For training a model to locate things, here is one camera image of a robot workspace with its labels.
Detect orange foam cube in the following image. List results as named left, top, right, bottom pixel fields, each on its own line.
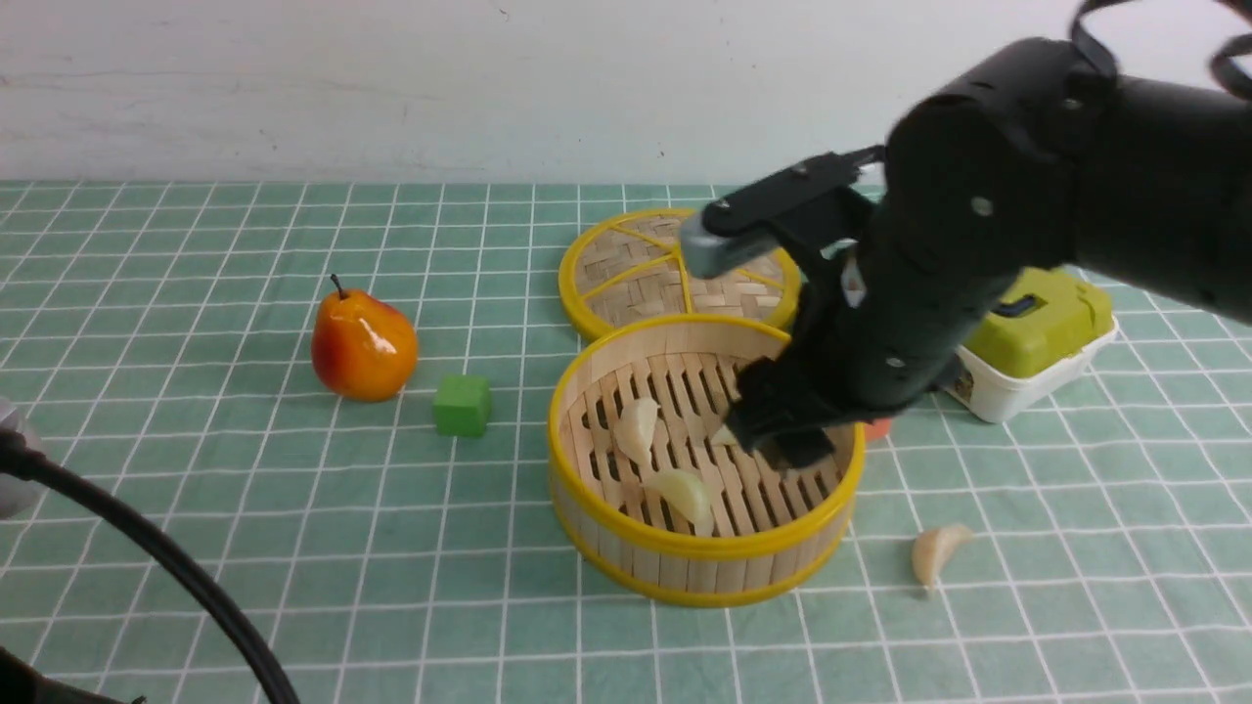
left=864, top=418, right=893, bottom=443

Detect black cable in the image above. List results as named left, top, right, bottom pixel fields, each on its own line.
left=0, top=430, right=300, bottom=704

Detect pale green dumpling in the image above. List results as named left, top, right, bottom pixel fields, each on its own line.
left=707, top=423, right=737, bottom=447

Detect pale yellow dumpling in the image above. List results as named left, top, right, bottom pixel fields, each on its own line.
left=644, top=468, right=715, bottom=537

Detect green lidded white lunchbox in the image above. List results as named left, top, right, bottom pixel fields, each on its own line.
left=945, top=268, right=1119, bottom=423

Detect orange red toy pear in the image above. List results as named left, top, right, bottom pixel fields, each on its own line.
left=310, top=276, right=419, bottom=405

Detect woven bamboo steamer lid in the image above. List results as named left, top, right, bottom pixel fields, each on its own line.
left=558, top=208, right=803, bottom=339

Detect bamboo steamer tray yellow rim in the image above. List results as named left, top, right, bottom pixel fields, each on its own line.
left=547, top=314, right=865, bottom=608

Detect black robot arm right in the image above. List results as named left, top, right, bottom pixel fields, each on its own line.
left=680, top=18, right=1251, bottom=468

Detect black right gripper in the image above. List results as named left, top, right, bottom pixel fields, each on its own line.
left=700, top=147, right=1023, bottom=468

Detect cream white dumpling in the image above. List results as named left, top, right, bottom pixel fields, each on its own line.
left=911, top=524, right=977, bottom=593

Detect green foam cube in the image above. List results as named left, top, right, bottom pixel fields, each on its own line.
left=432, top=375, right=492, bottom=437

